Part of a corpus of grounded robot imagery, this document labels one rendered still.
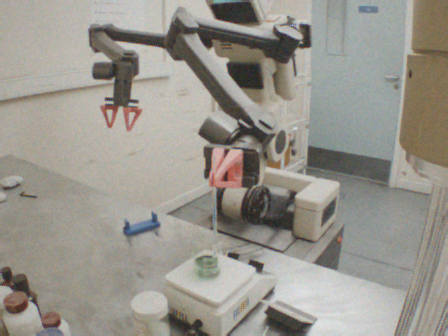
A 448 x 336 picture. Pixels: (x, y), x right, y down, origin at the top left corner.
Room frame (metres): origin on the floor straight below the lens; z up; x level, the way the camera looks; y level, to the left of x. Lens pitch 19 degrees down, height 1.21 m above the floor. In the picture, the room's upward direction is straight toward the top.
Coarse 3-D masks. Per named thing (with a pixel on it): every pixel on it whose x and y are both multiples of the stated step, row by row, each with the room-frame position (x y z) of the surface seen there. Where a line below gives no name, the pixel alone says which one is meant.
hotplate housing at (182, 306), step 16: (176, 288) 0.50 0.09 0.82; (240, 288) 0.50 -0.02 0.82; (256, 288) 0.53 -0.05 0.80; (272, 288) 0.58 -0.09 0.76; (176, 304) 0.49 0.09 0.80; (192, 304) 0.47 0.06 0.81; (208, 304) 0.46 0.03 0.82; (224, 304) 0.46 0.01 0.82; (240, 304) 0.48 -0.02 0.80; (256, 304) 0.53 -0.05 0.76; (192, 320) 0.47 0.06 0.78; (208, 320) 0.45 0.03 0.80; (224, 320) 0.44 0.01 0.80; (240, 320) 0.49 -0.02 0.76
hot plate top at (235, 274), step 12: (192, 264) 0.55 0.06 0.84; (228, 264) 0.55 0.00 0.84; (240, 264) 0.55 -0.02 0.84; (168, 276) 0.51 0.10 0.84; (180, 276) 0.51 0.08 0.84; (192, 276) 0.51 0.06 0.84; (228, 276) 0.51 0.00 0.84; (240, 276) 0.51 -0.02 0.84; (252, 276) 0.52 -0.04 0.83; (180, 288) 0.48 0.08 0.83; (192, 288) 0.48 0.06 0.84; (204, 288) 0.48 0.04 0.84; (216, 288) 0.48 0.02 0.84; (228, 288) 0.48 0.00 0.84; (204, 300) 0.45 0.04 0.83; (216, 300) 0.45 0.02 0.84
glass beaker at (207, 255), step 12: (192, 240) 0.53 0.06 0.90; (204, 240) 0.55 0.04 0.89; (216, 240) 0.50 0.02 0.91; (192, 252) 0.51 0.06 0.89; (204, 252) 0.50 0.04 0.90; (216, 252) 0.50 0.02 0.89; (204, 264) 0.50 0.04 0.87; (216, 264) 0.50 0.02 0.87; (204, 276) 0.50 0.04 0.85; (216, 276) 0.50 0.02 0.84
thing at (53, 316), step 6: (48, 312) 0.40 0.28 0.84; (54, 312) 0.40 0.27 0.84; (42, 318) 0.38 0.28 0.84; (48, 318) 0.38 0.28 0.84; (54, 318) 0.39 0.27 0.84; (60, 318) 0.39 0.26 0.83; (42, 324) 0.37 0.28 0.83; (48, 324) 0.37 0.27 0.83; (54, 324) 0.38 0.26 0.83; (60, 324) 0.39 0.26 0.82; (66, 324) 0.40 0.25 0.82; (66, 330) 0.39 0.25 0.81
